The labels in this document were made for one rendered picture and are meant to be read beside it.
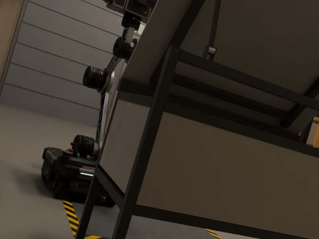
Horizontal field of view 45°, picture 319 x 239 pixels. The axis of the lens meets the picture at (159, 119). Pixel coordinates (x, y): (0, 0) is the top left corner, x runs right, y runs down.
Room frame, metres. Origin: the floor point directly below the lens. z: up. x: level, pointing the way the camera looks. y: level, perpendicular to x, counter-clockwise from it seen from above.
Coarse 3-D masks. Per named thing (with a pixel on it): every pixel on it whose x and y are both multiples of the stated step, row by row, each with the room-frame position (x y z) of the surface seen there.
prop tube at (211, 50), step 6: (216, 0) 1.50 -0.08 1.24; (216, 6) 1.50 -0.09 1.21; (216, 12) 1.49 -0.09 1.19; (216, 18) 1.48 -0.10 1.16; (216, 24) 1.48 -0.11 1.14; (210, 30) 1.48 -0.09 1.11; (210, 36) 1.46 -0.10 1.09; (210, 42) 1.46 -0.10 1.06; (210, 48) 1.44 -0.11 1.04; (210, 54) 1.45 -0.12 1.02
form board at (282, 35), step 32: (160, 0) 1.71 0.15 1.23; (224, 0) 1.74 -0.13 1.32; (256, 0) 1.76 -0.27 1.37; (288, 0) 1.77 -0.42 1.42; (160, 32) 1.81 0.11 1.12; (192, 32) 1.83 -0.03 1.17; (224, 32) 1.85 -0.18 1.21; (256, 32) 1.86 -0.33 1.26; (288, 32) 1.88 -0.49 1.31; (128, 64) 1.91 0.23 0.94; (224, 64) 1.97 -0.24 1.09; (256, 64) 1.99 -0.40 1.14; (288, 64) 2.01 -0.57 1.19; (192, 96) 2.08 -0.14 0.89; (256, 96) 2.13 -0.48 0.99; (288, 128) 2.32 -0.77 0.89
